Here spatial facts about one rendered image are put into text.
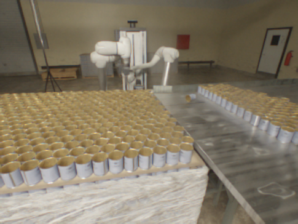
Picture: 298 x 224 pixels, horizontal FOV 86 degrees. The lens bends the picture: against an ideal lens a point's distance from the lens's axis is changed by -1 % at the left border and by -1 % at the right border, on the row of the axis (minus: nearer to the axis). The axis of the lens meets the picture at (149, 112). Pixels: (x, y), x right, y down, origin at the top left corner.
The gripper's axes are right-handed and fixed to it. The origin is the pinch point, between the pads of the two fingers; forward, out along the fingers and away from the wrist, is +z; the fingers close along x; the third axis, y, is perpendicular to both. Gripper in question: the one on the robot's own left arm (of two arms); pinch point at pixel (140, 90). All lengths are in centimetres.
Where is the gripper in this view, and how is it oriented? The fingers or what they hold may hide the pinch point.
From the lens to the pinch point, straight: 176.5
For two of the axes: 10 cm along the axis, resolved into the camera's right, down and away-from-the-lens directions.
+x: -9.8, 0.6, -2.1
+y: -0.3, 9.2, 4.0
